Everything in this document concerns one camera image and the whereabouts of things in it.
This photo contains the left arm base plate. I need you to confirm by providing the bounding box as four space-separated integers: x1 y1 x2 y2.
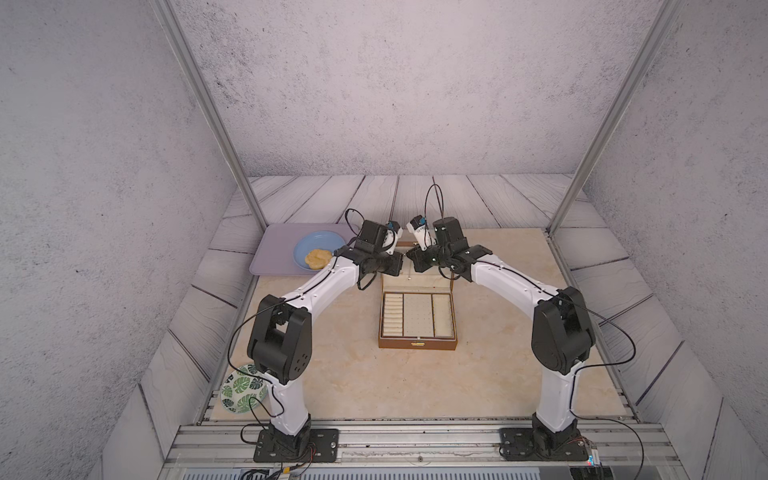
253 427 339 464

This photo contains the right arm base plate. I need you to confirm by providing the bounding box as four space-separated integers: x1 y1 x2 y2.
499 428 591 462

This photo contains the left metal frame post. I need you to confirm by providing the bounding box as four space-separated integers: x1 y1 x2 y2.
151 0 268 232

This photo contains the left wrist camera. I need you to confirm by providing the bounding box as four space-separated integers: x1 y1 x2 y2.
383 220 402 255

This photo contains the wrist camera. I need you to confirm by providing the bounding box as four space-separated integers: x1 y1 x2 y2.
383 220 402 255
407 215 435 251

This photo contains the right metal frame post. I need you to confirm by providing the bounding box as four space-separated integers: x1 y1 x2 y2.
546 0 683 238

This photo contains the aluminium mounting rail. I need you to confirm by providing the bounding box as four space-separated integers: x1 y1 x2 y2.
160 419 687 479

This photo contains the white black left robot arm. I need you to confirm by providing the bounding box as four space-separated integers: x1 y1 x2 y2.
243 220 403 440

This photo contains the metal frame post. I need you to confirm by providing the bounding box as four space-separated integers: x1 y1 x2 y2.
151 0 268 232
546 0 683 238

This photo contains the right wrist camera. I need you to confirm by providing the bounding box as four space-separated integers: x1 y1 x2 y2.
407 215 435 251

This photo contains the brown wooden jewelry box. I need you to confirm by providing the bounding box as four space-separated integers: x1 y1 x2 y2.
378 257 458 351

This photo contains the yellow bread pastry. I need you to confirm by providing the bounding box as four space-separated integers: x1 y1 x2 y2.
304 249 334 270

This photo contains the blue plate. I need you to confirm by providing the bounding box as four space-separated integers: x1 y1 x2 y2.
293 230 346 271

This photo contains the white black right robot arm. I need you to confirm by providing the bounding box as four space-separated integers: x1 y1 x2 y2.
407 215 596 458

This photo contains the lavender rectangular tray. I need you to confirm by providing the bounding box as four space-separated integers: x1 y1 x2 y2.
249 223 353 276

